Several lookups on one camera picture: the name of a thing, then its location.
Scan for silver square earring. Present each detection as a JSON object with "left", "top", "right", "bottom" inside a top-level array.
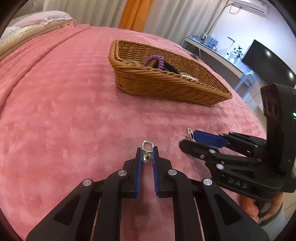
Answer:
[{"left": 142, "top": 140, "right": 154, "bottom": 163}]

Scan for black wrist watch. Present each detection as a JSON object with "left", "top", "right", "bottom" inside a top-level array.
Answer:
[{"left": 162, "top": 61, "right": 180, "bottom": 74}]

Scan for purple spiral hair tie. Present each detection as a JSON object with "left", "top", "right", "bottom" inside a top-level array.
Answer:
[{"left": 142, "top": 54, "right": 165, "bottom": 70}]

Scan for silver rhinestone hair clip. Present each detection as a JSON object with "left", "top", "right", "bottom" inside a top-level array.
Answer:
[{"left": 180, "top": 72, "right": 199, "bottom": 82}]

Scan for right hand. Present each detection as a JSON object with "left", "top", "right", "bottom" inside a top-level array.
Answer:
[{"left": 239, "top": 192, "right": 283, "bottom": 223}]

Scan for light blue chair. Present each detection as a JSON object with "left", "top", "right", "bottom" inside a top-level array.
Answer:
[{"left": 234, "top": 71, "right": 256, "bottom": 99}]

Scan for white desk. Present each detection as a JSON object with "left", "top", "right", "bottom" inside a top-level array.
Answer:
[{"left": 184, "top": 36, "right": 246, "bottom": 79}]

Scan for white vase with plant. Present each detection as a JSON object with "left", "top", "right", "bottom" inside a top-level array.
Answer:
[{"left": 233, "top": 45, "right": 243, "bottom": 63}]

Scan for items on bed corner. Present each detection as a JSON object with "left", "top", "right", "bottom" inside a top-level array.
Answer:
[{"left": 179, "top": 46, "right": 204, "bottom": 62}]

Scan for black television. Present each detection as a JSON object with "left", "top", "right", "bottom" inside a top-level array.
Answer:
[{"left": 241, "top": 40, "right": 295, "bottom": 88}]

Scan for books on desk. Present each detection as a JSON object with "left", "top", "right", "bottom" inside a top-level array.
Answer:
[{"left": 201, "top": 33, "right": 218, "bottom": 49}]

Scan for white desk lamp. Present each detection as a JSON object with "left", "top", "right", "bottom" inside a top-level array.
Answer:
[{"left": 226, "top": 37, "right": 235, "bottom": 55}]

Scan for brown wicker basket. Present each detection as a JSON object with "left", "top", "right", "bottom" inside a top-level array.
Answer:
[{"left": 108, "top": 40, "right": 232, "bottom": 106}]

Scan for beige curtains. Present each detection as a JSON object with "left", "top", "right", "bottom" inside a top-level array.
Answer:
[{"left": 37, "top": 0, "right": 232, "bottom": 44}]

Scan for white air conditioner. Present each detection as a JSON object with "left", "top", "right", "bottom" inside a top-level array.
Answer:
[{"left": 232, "top": 0, "right": 268, "bottom": 16}]

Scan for orange curtain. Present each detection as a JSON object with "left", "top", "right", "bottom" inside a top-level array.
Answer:
[{"left": 118, "top": 0, "right": 153, "bottom": 32}]

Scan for beige folded quilt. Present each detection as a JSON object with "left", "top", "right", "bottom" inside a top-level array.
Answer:
[{"left": 1, "top": 20, "right": 76, "bottom": 60}]

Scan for white floral pillow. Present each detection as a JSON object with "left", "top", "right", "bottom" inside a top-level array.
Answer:
[{"left": 0, "top": 27, "right": 22, "bottom": 42}]

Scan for pink pillow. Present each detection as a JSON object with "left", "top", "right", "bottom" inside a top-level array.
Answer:
[{"left": 8, "top": 11, "right": 74, "bottom": 28}]

